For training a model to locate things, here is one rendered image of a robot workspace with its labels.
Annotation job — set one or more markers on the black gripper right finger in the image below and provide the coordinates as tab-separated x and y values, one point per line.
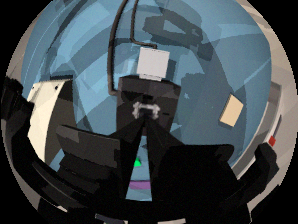
168	157

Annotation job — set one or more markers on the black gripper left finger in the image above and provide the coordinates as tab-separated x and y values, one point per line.
117	151

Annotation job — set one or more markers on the small green block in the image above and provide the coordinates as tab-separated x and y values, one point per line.
138	162

